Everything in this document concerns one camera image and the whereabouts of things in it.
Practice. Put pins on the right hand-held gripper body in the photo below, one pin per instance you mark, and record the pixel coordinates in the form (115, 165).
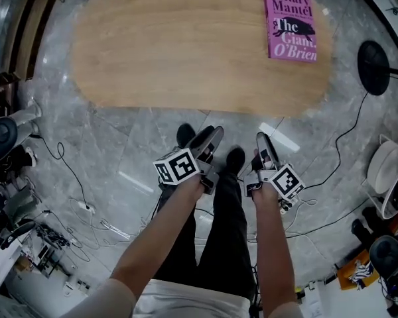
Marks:
(287, 182)

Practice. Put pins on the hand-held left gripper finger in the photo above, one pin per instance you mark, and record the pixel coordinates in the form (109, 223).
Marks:
(200, 139)
(214, 144)

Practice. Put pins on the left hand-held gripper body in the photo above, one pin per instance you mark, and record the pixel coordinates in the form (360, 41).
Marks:
(177, 166)

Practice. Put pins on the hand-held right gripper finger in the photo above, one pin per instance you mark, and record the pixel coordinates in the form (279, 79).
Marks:
(275, 162)
(259, 144)

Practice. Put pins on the person's left forearm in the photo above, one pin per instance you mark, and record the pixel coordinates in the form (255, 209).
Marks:
(159, 230)

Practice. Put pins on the person's right forearm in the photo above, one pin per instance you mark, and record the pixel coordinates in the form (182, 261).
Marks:
(273, 243)

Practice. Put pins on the oval wooden table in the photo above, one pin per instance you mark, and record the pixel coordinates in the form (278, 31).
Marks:
(169, 51)

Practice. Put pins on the person's right hand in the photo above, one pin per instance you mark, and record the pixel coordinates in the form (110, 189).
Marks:
(255, 154)

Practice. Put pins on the person's black left shoe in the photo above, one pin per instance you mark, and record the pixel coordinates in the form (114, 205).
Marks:
(185, 134)

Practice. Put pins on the person's black shoe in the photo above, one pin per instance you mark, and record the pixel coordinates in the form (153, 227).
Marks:
(235, 159)
(185, 134)

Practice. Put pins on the white power strip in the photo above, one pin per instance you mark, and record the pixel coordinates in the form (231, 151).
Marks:
(86, 206)
(285, 206)

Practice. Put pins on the person's black right shoe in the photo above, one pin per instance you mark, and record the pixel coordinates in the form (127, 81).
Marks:
(235, 159)

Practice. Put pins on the person's right leg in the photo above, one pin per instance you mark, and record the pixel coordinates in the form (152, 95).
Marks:
(225, 227)

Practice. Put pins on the person's leg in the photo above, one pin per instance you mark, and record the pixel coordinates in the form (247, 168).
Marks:
(225, 227)
(187, 243)

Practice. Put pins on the person's left leg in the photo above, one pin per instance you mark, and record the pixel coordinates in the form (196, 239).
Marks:
(187, 243)

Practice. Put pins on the white round basket table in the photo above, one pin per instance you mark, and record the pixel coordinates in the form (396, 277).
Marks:
(384, 171)

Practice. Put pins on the striped cloth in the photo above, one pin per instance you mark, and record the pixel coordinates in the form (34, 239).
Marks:
(361, 273)

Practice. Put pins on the black office chair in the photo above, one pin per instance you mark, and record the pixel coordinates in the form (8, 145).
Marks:
(388, 255)

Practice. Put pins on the pink book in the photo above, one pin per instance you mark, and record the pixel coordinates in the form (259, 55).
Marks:
(271, 12)

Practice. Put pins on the person's white shirt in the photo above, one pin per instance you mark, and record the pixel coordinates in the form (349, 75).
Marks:
(185, 301)

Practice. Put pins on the black round stool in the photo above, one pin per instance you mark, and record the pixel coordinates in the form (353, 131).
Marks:
(1, 137)

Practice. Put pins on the brown wooden cabinet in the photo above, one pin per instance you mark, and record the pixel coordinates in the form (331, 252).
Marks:
(0, 94)

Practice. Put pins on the wooden steps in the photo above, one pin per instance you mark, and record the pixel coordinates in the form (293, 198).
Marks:
(26, 28)

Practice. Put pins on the black pedestal fan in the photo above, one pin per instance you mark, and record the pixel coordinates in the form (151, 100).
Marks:
(373, 68)

